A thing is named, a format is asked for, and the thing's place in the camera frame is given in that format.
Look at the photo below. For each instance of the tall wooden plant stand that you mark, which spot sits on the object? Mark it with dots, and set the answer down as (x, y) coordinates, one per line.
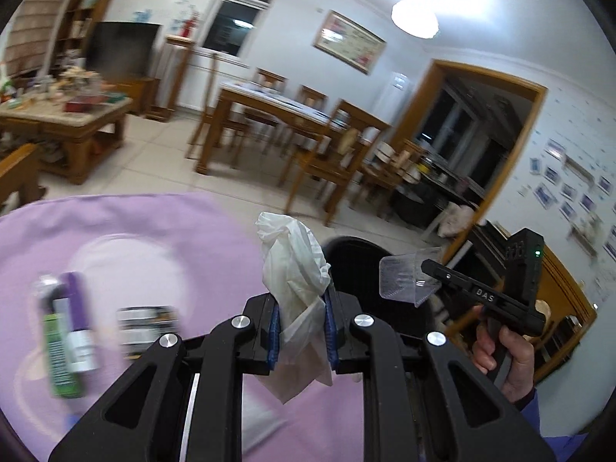
(170, 71)

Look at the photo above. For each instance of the wooden dining table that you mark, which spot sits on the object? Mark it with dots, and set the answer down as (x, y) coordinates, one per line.
(341, 139)

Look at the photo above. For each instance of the ceiling lamp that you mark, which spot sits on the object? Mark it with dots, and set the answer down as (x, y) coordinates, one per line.
(416, 18)

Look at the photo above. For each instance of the wooden coffee table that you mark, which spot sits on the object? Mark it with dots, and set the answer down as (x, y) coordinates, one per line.
(87, 139)

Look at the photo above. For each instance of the green wrapper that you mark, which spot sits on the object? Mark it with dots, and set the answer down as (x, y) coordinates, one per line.
(64, 383)

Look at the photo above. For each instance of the purple sleeve forearm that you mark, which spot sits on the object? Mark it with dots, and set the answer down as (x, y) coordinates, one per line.
(564, 443)

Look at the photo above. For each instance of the black snack packet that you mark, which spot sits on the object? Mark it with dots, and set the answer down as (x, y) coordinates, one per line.
(140, 326)

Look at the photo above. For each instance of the black television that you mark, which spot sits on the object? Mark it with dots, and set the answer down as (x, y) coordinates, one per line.
(121, 49)

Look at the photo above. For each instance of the white tissue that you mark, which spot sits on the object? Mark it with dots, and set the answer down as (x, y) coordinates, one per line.
(296, 273)

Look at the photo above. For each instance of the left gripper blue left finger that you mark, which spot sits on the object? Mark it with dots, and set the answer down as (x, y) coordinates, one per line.
(181, 400)

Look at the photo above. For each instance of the purple tube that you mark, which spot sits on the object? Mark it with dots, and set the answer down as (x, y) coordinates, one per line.
(74, 322)

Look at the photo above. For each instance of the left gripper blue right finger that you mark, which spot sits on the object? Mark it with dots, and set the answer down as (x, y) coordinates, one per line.
(423, 400)

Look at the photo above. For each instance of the purple cartoon tablecloth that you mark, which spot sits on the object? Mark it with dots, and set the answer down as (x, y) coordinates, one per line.
(176, 250)

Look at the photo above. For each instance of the clear plastic cup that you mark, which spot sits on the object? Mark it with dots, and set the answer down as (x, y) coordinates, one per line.
(402, 279)

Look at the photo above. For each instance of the wooden bookshelf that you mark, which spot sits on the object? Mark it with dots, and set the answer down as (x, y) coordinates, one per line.
(75, 30)

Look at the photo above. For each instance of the framed wall picture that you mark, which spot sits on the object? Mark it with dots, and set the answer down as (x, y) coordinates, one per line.
(349, 42)

